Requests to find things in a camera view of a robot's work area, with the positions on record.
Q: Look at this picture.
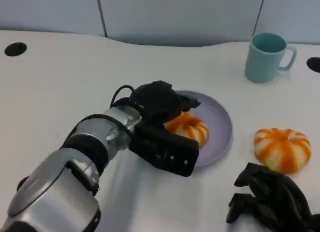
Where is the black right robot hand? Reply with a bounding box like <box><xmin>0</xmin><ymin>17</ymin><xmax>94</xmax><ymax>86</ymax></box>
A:
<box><xmin>226</xmin><ymin>162</ymin><xmax>320</xmax><ymax>232</ymax></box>

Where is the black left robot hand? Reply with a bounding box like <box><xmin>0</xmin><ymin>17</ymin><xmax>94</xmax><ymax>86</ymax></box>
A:
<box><xmin>129</xmin><ymin>80</ymin><xmax>202</xmax><ymax>124</ymax></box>

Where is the orange white toy bread roll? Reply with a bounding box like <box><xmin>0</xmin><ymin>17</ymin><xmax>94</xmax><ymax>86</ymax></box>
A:
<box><xmin>163</xmin><ymin>111</ymin><xmax>210</xmax><ymax>148</ymax></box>
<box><xmin>253</xmin><ymin>128</ymin><xmax>312</xmax><ymax>174</ymax></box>

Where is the lilac plate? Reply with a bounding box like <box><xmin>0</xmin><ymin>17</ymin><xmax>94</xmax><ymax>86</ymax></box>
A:
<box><xmin>174</xmin><ymin>90</ymin><xmax>233</xmax><ymax>171</ymax></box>

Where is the pale green mug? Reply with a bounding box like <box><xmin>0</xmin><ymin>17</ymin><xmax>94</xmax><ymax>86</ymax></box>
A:
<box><xmin>244</xmin><ymin>32</ymin><xmax>298</xmax><ymax>83</ymax></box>

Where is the black round table grommet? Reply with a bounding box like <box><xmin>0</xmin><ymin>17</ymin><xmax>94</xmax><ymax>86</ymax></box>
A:
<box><xmin>4</xmin><ymin>42</ymin><xmax>28</xmax><ymax>57</ymax></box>
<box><xmin>306</xmin><ymin>57</ymin><xmax>320</xmax><ymax>73</ymax></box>

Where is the black looped wrist cable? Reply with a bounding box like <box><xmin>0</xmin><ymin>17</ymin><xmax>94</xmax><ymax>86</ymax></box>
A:
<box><xmin>109</xmin><ymin>85</ymin><xmax>137</xmax><ymax>110</ymax></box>

